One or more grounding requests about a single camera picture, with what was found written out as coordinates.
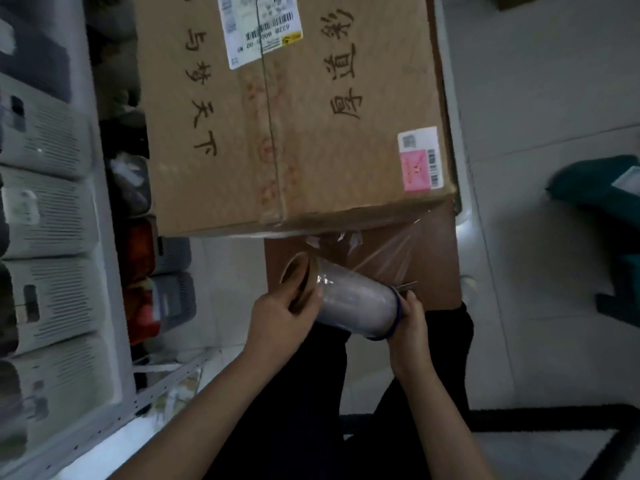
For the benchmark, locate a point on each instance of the person's right hand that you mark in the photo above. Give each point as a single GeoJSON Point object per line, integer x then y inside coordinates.
{"type": "Point", "coordinates": [410, 344]}

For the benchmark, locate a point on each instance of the person's left hand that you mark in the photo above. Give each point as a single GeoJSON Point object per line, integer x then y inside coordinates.
{"type": "Point", "coordinates": [272, 324]}

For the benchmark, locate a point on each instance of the person's right fingers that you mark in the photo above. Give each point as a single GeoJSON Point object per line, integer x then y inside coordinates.
{"type": "Point", "coordinates": [412, 304]}

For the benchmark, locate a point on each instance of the person's left fingers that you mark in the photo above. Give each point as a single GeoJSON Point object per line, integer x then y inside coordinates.
{"type": "Point", "coordinates": [305, 300]}

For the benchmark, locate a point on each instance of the clear stretch wrap roll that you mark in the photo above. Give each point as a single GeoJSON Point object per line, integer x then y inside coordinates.
{"type": "Point", "coordinates": [355, 299]}

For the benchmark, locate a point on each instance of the person's right forearm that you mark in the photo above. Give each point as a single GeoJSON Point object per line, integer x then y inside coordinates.
{"type": "Point", "coordinates": [440, 424]}

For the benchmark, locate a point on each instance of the person's left forearm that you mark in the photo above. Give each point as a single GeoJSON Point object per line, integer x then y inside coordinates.
{"type": "Point", "coordinates": [200, 414]}

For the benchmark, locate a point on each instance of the person's black trousers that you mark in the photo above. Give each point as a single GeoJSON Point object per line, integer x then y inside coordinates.
{"type": "Point", "coordinates": [300, 419]}

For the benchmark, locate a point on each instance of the grey plastic basket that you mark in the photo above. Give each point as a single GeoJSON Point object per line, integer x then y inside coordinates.
{"type": "Point", "coordinates": [172, 254]}
{"type": "Point", "coordinates": [175, 302]}

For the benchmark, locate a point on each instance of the pink and white sticker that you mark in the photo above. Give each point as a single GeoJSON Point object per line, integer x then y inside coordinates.
{"type": "Point", "coordinates": [421, 159]}

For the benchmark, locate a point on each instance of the large brown cardboard box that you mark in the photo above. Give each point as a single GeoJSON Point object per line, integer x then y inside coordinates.
{"type": "Point", "coordinates": [300, 119]}

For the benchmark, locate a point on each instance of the white metal shelf rack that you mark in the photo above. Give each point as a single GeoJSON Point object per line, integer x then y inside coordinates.
{"type": "Point", "coordinates": [110, 304]}

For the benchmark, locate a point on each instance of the teal fabric seat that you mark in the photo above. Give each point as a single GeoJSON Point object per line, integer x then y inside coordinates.
{"type": "Point", "coordinates": [605, 194]}

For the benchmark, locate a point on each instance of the grey vented box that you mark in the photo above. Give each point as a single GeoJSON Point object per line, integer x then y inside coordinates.
{"type": "Point", "coordinates": [45, 129]}
{"type": "Point", "coordinates": [50, 214]}
{"type": "Point", "coordinates": [60, 389]}
{"type": "Point", "coordinates": [55, 299]}

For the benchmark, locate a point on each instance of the white shipping label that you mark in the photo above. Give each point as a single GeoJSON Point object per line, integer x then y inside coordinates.
{"type": "Point", "coordinates": [260, 24]}

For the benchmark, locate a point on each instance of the dark grey storage box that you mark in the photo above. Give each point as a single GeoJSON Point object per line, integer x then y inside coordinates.
{"type": "Point", "coordinates": [35, 49]}

